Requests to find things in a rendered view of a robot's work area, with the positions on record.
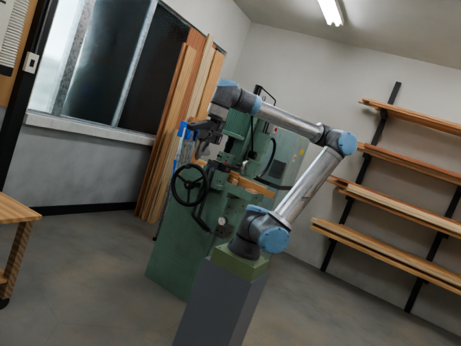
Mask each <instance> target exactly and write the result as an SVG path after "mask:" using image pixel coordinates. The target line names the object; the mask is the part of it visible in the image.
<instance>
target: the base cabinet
mask: <svg viewBox="0 0 461 346"><path fill-rule="evenodd" d="M176 193H177V195H178V197H179V198H180V199H181V200H183V201H185V202H187V193H186V192H184V191H182V190H180V189H178V188H176ZM192 209H193V207H186V206H183V205H181V204H180V203H178V202H177V201H176V199H175V198H174V196H173V195H172V197H171V199H170V202H169V205H168V208H167V211H166V213H165V217H164V219H163V223H162V225H161V228H160V231H159V233H158V237H157V239H156V242H155V245H154V248H153V251H152V254H151V256H150V260H149V262H148V265H147V268H146V270H145V274H144V275H145V276H146V277H148V278H150V279H151V280H152V281H154V282H156V283H157V284H159V285H160V286H162V287H164V288H165V289H166V290H168V291H170V292H171V293H173V294H174V295H176V296H177V297H179V298H181V299H182V300H183V301H185V302H188V300H189V297H190V294H191V291H192V289H193V285H194V284H195V281H196V277H197V276H198V272H199V270H200V267H201V264H202V261H203V259H204V257H208V256H210V255H212V252H213V249H214V247H215V246H219V245H221V244H226V243H228V242H230V240H231V239H232V238H233V237H234V236H235V234H236V232H237V229H238V227H239V224H240V222H241V219H242V217H243V214H244V212H245V209H239V210H229V211H223V210H221V209H219V208H217V207H214V206H213V205H210V204H208V203H206V202H205V203H204V207H203V210H202V214H201V216H200V217H201V219H202V220H203V221H204V222H205V223H206V225H207V226H208V227H209V228H210V229H211V230H212V231H213V232H214V231H215V228H216V226H217V224H219V223H218V221H217V220H218V218H219V217H220V216H226V217H227V218H228V223H227V224H229V225H231V226H233V227H234V230H233V233H232V236H231V238H227V239H221V238H219V237H217V236H216V235H213V234H210V233H209V232H207V233H205V232H204V231H203V230H202V229H201V227H200V226H199V224H198V223H197V222H196V221H195V220H194V219H193V217H192V216H191V212H192Z"/></svg>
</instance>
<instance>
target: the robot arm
mask: <svg viewBox="0 0 461 346"><path fill-rule="evenodd" d="M230 108H231V109H235V110H238V111H241V112H243V113H247V114H249V115H252V116H254V117H257V118H259V119H262V120H264V121H266V122H269V123H271V124H274V125H276V126H279V127H281V128H284V129H286V130H289V131H291V132H294V133H296V134H298V135H301V136H303V137H306V138H308V139H309V141H310V142H311V143H314V144H316V145H318V146H321V147H323V149H322V151H321V152H320V153H319V155H318V156H317V157H316V158H315V159H314V161H313V162H312V163H311V165H310V166H309V167H308V168H307V169H306V171H305V172H304V174H303V175H302V176H301V177H300V178H299V180H298V181H297V182H296V184H295V185H294V186H293V188H291V190H290V191H289V192H288V194H287V195H286V196H285V198H284V199H283V200H282V201H281V203H280V204H279V205H278V207H277V208H276V209H275V210H274V211H269V210H267V209H264V208H262V207H258V206H256V205H248V206H247V208H246V209H245V212H244V214H243V217H242V219H241V222H240V224H239V227H238V229H237V232H236V234H235V236H234V237H233V238H232V239H231V240H230V242H229V243H228V245H227V248H228V249H229V250H230V251H231V252H232V253H234V254H236V255H238V256H240V257H242V258H245V259H247V260H254V261H256V260H258V259H259V257H260V249H262V250H263V251H265V252H266V253H269V254H277V253H280V252H282V251H284V249H285V248H286V247H287V245H288V244H289V233H290V231H291V230H292V223H293V221H294V220H295V219H296V218H297V216H298V215H299V214H300V212H301V211H302V210H303V209H304V208H305V206H306V205H307V203H308V202H309V201H310V200H311V199H312V197H313V196H314V195H315V193H316V192H317V191H318V190H319V189H320V187H321V186H322V184H323V183H324V182H325V181H326V180H327V178H328V177H329V176H330V174H331V173H332V172H333V171H334V169H335V168H336V167H337V166H338V164H339V163H340V161H342V160H343V159H344V157H345V156H348V155H352V154H353V153H354V152H355V151H356V149H357V137H356V136H355V135H354V134H353V133H351V132H349V131H346V130H339V129H336V128H332V127H330V126H326V125H324V124H321V123H317V124H314V123H312V122H309V121H307V120H306V119H303V118H301V117H298V116H296V115H293V114H291V113H288V112H287V111H284V110H282V109H279V108H277V107H275V106H273V105H270V104H268V103H265V102H263V101H262V99H261V97H259V96H258V95H255V94H254V93H251V92H249V91H247V90H244V89H242V88H240V87H239V84H238V83H237V82H234V81H232V80H227V79H224V78H221V79H219V82H218V84H217V85H216V88H215V92H214V94H213V97H212V99H211V102H210V104H209V107H208V109H207V112H208V113H209V114H208V115H207V116H208V117H210V120H209V119H206V120H202V121H198V122H192V123H189V124H187V129H189V130H191V131H195V130H200V131H199V132H198V135H197V137H196V142H195V160H198V159H199V158H200V157H201V156H209V155H210V153H211V151H210V150H209V143H213V144H216V145H220V142H221V140H222V137H223V134H222V131H223V128H224V125H225V123H226V121H224V120H223V119H226V116H227V115H228V112H229V109H230ZM222 118H223V119H222ZM220 137H221V139H220ZM219 140H220V142H219Z"/></svg>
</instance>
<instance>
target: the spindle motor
mask: <svg viewBox="0 0 461 346"><path fill-rule="evenodd" d="M225 121H226V123H225V125H224V128H223V131H222V133H223V134H225V135H228V136H230V137H233V138H236V139H239V140H244V138H245V136H246V132H247V129H248V127H249V124H250V121H251V115H249V114H247V113H243V112H241V111H238V110H235V109H231V108H230V109H229V112H228V115H227V116H226V119H225Z"/></svg>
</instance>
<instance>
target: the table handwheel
mask: <svg viewBox="0 0 461 346"><path fill-rule="evenodd" d="M185 165H189V166H191V168H196V169H197V170H199V171H200V172H201V174H202V176H201V177H200V178H198V179H196V180H195V181H189V180H188V181H186V180H185V179H184V178H183V177H181V176H180V175H179V173H180V171H182V170H183V169H184V168H185ZM177 177H178V178H180V179H181V180H182V181H183V182H185V184H184V186H185V188H186V189H188V193H187V202H185V201H183V200H181V199H180V198H179V197H178V195H177V193H176V188H175V183H176V178H177ZM202 179H204V187H203V188H204V191H203V193H202V195H201V197H200V198H199V199H198V200H197V201H195V202H192V203H190V202H189V199H190V191H191V189H193V188H200V185H201V183H197V182H198V181H200V180H202ZM171 189H172V194H173V196H174V198H175V199H176V201H177V202H178V203H180V204H181V205H183V206H186V207H194V206H196V205H199V204H200V203H201V202H202V201H203V200H204V199H205V197H206V195H207V193H208V190H209V179H208V176H207V174H206V172H205V171H204V169H203V168H202V167H200V166H199V165H197V164H195V163H186V164H183V165H181V166H180V167H179V168H178V169H177V170H176V171H175V172H174V175H173V176H172V182H171Z"/></svg>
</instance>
